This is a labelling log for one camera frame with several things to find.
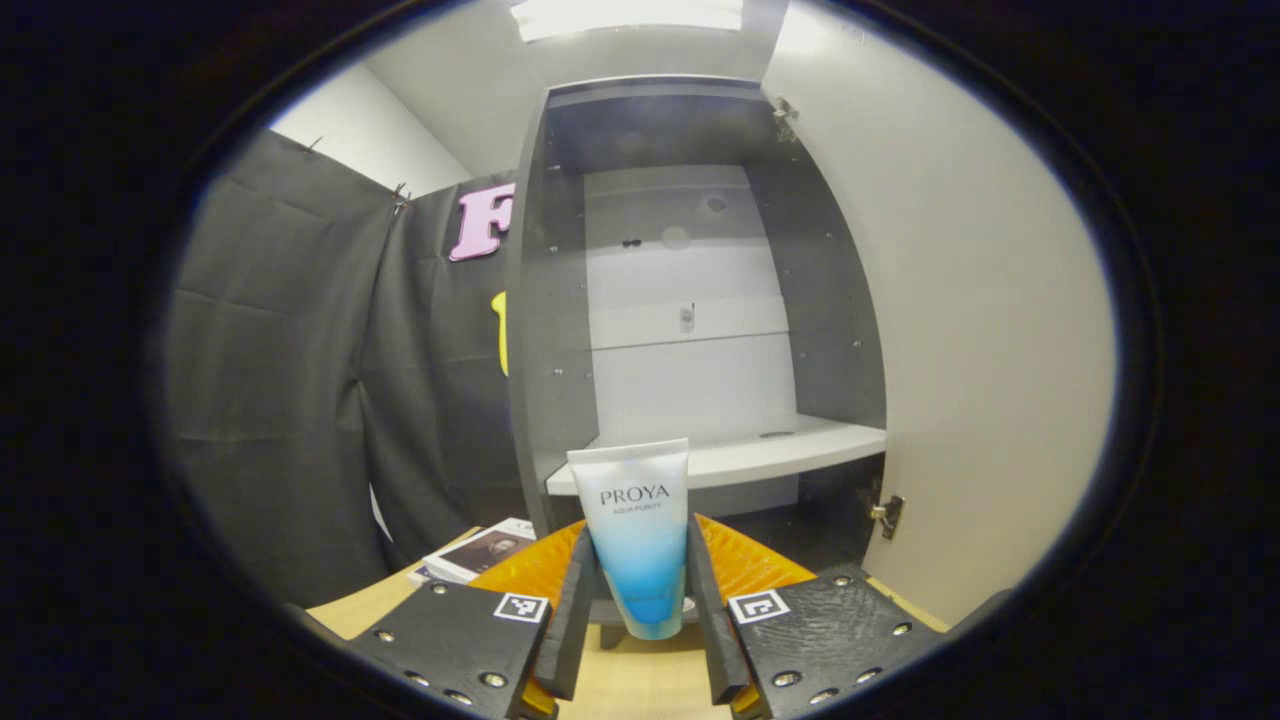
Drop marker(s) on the white cabinet shelf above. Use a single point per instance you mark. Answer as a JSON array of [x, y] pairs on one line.
[[760, 455]]

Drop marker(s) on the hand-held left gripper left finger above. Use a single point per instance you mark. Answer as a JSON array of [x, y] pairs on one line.
[[572, 630]]

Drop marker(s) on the dark grey cabinet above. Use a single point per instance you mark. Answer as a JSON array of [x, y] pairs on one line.
[[560, 330]]

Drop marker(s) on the metal door hinge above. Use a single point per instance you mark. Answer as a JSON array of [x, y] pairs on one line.
[[785, 115], [887, 515]]

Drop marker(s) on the large ceiling light panel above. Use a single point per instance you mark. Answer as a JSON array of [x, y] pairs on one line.
[[625, 15]]

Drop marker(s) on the white and blue tube bottle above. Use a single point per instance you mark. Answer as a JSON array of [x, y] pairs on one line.
[[638, 540]]

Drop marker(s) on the white book with portrait cover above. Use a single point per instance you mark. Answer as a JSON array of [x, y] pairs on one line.
[[480, 550]]

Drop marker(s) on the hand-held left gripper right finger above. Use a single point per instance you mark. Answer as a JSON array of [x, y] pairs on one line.
[[708, 640]]

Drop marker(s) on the black backdrop cloth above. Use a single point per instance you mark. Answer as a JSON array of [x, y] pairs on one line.
[[280, 380]]

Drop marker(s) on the light grey cabinet door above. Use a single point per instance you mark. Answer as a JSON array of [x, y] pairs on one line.
[[980, 350]]

